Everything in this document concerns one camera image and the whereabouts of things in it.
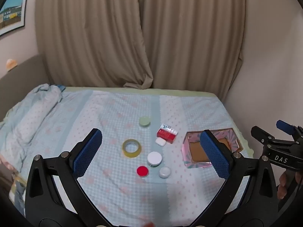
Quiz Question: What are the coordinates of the person's right hand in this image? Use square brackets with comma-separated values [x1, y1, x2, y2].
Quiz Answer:
[277, 171, 289, 196]

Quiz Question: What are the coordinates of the pink patterned cardboard box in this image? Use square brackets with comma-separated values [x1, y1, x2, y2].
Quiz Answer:
[181, 128, 243, 169]

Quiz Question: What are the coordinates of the white printed plastic bottle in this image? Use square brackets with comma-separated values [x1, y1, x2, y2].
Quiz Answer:
[160, 124, 178, 135]

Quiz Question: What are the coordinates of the pale green round jar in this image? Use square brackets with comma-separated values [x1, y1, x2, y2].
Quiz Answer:
[139, 116, 151, 128]

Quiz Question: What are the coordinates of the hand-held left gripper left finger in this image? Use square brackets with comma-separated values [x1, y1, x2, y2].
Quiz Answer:
[25, 128, 114, 227]

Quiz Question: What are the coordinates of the beige curtain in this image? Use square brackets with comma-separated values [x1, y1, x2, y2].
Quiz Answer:
[138, 0, 247, 100]
[35, 0, 154, 89]

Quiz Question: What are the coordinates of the white lid glass jar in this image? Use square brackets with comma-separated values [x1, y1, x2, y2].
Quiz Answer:
[147, 152, 163, 167]

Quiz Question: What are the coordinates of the pale green bed sheet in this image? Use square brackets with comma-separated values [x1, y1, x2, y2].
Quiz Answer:
[62, 86, 254, 158]

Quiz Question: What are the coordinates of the yellow clear tape roll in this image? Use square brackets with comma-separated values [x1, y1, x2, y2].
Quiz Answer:
[122, 139, 142, 158]

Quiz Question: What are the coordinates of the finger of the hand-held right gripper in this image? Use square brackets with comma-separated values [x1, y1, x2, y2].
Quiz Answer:
[276, 120, 303, 139]
[251, 126, 276, 147]

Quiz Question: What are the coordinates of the small orange object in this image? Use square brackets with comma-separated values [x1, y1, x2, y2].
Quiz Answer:
[6, 59, 18, 72]

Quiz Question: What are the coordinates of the red box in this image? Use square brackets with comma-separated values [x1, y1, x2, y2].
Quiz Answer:
[156, 128, 177, 144]

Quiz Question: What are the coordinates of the framed wall poster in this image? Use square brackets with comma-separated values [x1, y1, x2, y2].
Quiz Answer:
[0, 0, 30, 37]

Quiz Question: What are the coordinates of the grey upholstered headboard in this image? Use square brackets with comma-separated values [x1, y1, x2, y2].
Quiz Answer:
[0, 54, 52, 121]

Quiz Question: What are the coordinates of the small clear white cap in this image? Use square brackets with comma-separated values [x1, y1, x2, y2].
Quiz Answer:
[159, 167, 171, 179]

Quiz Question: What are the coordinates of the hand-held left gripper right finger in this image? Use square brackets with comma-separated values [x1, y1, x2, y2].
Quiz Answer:
[189, 130, 278, 227]

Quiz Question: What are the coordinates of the red lid round jar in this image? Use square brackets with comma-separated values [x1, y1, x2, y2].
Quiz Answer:
[137, 166, 150, 178]

